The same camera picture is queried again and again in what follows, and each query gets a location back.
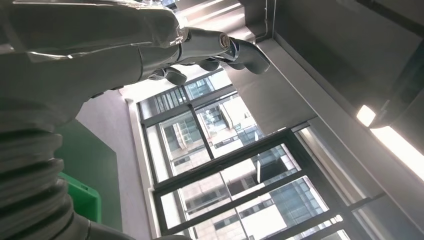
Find dark green table mat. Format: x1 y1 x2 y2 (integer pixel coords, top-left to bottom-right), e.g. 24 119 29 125
54 119 123 233

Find green plastic crate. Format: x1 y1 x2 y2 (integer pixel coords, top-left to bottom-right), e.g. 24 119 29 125
58 172 102 223

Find long ceiling light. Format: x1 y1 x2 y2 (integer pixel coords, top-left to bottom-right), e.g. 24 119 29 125
356 104 424 182

